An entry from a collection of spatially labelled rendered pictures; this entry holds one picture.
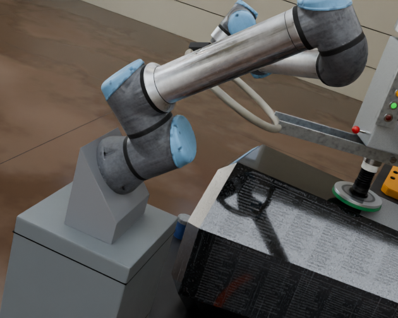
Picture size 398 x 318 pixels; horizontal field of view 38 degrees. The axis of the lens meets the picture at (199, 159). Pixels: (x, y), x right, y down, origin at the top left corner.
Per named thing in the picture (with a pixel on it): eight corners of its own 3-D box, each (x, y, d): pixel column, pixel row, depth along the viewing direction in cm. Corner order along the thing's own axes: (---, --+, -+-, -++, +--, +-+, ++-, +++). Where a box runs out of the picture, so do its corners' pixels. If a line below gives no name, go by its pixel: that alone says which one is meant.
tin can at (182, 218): (186, 241, 352) (191, 224, 347) (170, 236, 353) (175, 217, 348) (189, 235, 361) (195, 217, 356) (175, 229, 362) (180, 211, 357)
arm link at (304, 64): (391, 76, 143) (273, 65, 206) (373, 30, 139) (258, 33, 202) (354, 100, 141) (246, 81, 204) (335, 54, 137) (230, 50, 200)
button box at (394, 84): (391, 127, 228) (421, 58, 217) (393, 129, 225) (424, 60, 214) (372, 122, 227) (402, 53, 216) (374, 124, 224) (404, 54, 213)
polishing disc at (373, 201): (367, 212, 237) (368, 209, 237) (325, 187, 249) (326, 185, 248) (388, 203, 253) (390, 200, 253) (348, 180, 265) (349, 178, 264)
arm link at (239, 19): (264, 38, 190) (261, 32, 202) (249, 6, 187) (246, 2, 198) (238, 51, 192) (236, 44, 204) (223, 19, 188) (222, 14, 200)
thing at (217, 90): (269, 108, 260) (273, 103, 259) (287, 151, 215) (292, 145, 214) (182, 41, 247) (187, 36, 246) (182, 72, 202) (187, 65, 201)
